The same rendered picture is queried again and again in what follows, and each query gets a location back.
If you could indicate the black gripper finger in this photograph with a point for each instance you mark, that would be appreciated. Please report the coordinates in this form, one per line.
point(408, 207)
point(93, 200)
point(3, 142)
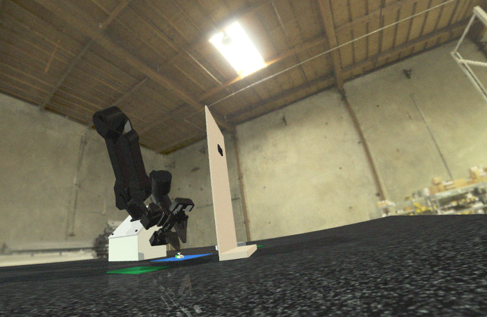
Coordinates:
point(179, 223)
point(171, 238)

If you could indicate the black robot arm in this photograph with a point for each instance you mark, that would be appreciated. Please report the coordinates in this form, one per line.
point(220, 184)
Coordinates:
point(132, 186)

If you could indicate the cream flat panel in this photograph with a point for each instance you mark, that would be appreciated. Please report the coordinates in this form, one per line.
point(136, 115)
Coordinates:
point(225, 230)

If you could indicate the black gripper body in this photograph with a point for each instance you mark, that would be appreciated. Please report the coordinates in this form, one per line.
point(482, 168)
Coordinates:
point(175, 208)

